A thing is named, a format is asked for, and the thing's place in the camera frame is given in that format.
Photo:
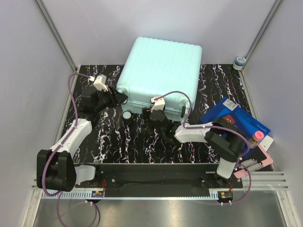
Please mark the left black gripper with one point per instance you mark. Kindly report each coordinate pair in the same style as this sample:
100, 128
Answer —
116, 98

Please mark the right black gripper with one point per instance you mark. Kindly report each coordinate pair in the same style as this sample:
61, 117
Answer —
146, 113

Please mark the mint green suitcase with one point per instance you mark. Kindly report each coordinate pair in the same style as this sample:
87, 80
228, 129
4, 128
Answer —
157, 67

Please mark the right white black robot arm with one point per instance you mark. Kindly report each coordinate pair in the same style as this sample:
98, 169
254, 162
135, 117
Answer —
226, 139

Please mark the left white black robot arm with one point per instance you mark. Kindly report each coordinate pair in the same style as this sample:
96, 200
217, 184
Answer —
55, 169

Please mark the red brown travel adapter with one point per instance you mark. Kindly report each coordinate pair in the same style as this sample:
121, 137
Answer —
229, 119

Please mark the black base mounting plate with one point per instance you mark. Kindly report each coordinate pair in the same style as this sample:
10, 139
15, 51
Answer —
159, 180

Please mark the blue white jar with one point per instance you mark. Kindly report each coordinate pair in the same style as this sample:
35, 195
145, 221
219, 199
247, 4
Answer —
239, 63

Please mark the pink cap small bottle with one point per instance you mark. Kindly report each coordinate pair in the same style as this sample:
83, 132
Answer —
256, 138

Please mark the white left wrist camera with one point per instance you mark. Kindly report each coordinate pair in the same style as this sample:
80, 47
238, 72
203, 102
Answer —
99, 82

